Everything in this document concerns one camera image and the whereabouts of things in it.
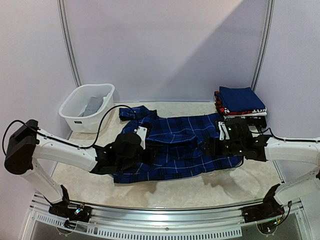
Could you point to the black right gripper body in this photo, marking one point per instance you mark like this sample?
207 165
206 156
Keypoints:
212 146

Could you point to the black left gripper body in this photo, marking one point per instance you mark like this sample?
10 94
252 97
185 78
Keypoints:
128 162

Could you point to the blue plaid shirt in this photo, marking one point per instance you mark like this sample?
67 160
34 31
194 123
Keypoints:
176 141

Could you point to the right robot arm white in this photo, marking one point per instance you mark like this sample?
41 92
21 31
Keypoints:
294 150

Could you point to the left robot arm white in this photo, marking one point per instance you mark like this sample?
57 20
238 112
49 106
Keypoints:
29 143

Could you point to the white plastic laundry basket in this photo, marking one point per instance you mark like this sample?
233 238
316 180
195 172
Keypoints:
78 99

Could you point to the white folded garment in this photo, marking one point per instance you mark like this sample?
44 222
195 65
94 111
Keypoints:
245 114

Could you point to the red black folded garment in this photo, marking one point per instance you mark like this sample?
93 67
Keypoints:
222 107

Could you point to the grey folded garment in basket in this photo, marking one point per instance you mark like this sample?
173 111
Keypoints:
94 104

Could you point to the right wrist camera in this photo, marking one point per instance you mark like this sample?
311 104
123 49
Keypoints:
222 129

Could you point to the aluminium front rail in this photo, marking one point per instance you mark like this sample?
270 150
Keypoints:
202 223

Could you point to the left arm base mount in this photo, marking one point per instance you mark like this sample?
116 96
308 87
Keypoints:
72 213

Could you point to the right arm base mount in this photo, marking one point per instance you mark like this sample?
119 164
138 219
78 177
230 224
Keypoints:
268 215

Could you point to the right wall aluminium profile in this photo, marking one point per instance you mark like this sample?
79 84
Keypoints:
263 43

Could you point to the wall aluminium profile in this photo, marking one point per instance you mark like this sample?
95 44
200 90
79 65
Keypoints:
67 41
263 43

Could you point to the left wall aluminium profile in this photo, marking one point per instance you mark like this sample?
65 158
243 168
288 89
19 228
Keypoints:
67 41

